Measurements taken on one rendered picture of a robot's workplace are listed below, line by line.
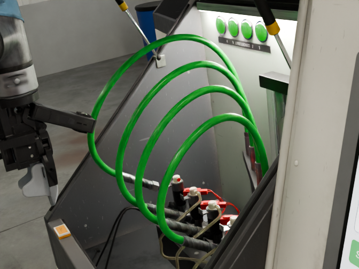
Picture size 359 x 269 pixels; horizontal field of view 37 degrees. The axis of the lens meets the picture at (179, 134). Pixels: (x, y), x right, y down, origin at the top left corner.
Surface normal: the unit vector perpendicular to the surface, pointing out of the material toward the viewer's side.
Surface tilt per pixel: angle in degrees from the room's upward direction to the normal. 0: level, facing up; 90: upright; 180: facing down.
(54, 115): 88
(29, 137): 90
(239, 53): 90
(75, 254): 0
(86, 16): 90
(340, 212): 76
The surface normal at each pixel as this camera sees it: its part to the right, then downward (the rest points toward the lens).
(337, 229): -0.89, 0.05
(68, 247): -0.14, -0.93
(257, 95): -0.88, 0.28
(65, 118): 0.48, 0.22
